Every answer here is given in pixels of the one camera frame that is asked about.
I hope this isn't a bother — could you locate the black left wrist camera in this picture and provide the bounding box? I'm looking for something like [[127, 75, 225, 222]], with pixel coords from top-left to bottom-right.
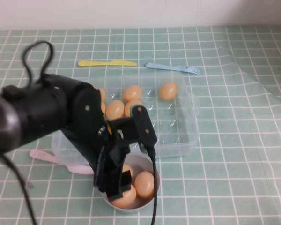
[[107, 105, 158, 165]]

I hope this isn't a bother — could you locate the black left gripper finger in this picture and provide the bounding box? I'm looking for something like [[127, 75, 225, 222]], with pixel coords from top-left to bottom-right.
[[105, 168, 124, 201], [121, 170, 133, 194]]

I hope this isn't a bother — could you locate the green checked tablecloth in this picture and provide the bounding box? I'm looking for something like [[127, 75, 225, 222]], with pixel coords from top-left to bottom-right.
[[0, 25, 281, 225]]

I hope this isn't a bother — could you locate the grey round bowl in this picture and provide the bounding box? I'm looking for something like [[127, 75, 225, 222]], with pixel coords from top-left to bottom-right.
[[100, 154, 161, 213]]

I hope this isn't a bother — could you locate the black looped cable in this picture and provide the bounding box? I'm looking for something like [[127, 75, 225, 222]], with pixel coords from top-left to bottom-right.
[[22, 41, 55, 85]]

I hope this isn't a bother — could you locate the clear plastic egg box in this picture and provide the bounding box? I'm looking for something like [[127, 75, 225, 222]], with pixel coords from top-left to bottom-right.
[[51, 71, 201, 168]]

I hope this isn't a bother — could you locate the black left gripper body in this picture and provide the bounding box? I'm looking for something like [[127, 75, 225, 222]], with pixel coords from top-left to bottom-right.
[[65, 85, 129, 188]]

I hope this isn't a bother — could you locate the pink plastic spoon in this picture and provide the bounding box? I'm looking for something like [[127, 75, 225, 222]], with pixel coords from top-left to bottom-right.
[[29, 149, 94, 175]]

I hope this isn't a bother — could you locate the yellow plastic knife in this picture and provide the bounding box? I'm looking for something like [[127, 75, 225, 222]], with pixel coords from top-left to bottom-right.
[[77, 60, 138, 68]]

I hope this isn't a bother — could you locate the blue plastic fork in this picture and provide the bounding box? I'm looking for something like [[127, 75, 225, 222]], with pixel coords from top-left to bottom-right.
[[144, 62, 201, 75]]

